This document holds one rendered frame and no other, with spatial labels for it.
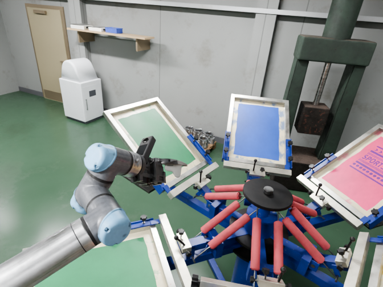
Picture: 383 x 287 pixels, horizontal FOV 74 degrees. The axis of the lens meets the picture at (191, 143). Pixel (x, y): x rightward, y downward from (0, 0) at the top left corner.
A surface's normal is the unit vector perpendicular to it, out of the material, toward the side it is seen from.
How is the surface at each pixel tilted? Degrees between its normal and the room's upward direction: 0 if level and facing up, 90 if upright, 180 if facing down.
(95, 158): 57
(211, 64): 90
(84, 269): 0
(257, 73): 90
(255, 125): 32
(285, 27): 90
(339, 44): 90
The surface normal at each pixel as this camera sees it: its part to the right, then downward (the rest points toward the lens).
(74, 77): -0.46, 0.38
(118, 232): 0.60, 0.41
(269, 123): -0.03, -0.51
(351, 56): -0.15, 0.45
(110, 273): 0.07, -0.88
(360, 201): -0.43, -0.69
